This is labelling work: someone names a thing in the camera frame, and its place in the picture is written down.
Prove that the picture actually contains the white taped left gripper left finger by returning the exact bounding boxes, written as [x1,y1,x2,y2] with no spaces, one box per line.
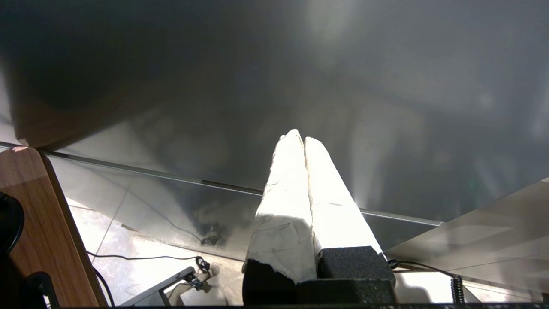
[242,129,318,306]

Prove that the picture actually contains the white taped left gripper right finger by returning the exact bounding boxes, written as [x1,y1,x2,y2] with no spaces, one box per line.
[304,136,396,280]

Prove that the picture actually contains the black metal stand leg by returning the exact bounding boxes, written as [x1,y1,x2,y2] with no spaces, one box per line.
[119,266,196,306]

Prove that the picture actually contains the stainless steel appliance door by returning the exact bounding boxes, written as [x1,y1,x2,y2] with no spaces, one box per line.
[0,0,549,262]

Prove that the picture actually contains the gray cabinet panel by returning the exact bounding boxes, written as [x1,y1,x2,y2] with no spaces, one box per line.
[385,177,549,301]

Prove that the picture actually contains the wooden table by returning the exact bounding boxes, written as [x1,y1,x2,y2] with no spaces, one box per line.
[0,146,108,308]

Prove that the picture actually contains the black clamp block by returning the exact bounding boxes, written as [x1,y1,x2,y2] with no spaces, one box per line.
[24,271,59,309]

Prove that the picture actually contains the black round object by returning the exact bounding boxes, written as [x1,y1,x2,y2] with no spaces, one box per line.
[0,191,25,254]

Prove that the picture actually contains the black coiled cable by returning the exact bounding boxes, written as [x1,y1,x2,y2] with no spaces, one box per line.
[387,259,467,304]

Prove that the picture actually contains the thin black floor cable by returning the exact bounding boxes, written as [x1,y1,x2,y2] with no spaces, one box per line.
[86,251,211,277]

